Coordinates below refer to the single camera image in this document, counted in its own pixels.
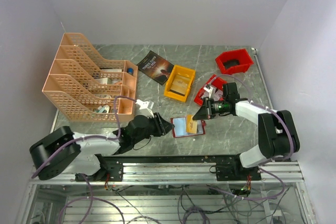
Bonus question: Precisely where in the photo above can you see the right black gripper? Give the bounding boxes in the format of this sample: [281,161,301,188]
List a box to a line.
[193,96,228,120]

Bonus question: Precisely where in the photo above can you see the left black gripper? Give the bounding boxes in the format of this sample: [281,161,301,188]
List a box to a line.
[132,111,175,144]

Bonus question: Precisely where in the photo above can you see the red leather card holder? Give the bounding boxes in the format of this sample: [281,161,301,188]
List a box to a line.
[171,116,206,138]

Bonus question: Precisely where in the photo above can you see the gold card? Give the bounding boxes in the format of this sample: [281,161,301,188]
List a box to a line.
[186,114,197,134]

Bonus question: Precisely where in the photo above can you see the yellow plastic bin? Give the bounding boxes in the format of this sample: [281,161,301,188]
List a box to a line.
[164,65,196,102]

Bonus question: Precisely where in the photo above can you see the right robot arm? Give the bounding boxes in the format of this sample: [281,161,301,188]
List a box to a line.
[193,82,300,180]

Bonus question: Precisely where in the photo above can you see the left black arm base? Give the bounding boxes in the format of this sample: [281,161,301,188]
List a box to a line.
[87,163,123,182]

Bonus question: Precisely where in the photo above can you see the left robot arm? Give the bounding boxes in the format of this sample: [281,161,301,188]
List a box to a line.
[29,113,174,180]

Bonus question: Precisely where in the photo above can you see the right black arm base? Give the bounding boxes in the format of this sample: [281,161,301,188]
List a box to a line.
[209,163,261,181]

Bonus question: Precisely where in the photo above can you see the white cards in red bin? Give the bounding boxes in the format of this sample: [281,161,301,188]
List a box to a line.
[212,86,223,101]

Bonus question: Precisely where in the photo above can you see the red bin with cards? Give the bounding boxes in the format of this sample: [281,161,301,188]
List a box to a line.
[194,74,227,105]

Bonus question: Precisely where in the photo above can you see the gold cards in yellow bin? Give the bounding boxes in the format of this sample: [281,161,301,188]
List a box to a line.
[170,75,190,96]

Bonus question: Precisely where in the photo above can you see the dark item in red bin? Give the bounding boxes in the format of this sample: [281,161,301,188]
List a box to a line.
[223,59,240,69]

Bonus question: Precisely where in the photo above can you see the dark paperback book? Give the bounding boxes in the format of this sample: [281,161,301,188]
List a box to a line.
[137,51,174,85]

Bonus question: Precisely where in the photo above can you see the red bin with dark item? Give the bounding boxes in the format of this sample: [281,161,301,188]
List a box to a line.
[215,49,254,75]

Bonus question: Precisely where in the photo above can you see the blue bottle cap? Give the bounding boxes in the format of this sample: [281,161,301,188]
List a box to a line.
[127,68,134,74]

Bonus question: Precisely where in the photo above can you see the pink mesh file organizer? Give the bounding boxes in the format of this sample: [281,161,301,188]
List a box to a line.
[42,33,138,122]

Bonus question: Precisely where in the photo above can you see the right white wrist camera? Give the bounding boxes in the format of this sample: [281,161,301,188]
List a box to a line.
[203,84,215,98]

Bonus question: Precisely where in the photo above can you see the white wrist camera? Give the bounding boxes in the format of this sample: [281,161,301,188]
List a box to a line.
[136,99,154,118]
[203,84,215,98]

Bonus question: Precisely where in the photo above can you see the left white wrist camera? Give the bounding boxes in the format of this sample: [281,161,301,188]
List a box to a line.
[136,99,154,118]

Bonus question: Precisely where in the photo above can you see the aluminium mounting rail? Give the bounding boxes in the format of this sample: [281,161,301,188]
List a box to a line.
[28,162,305,185]

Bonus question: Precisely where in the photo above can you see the loose wires under table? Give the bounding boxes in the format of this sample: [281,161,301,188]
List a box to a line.
[60,182,289,224]

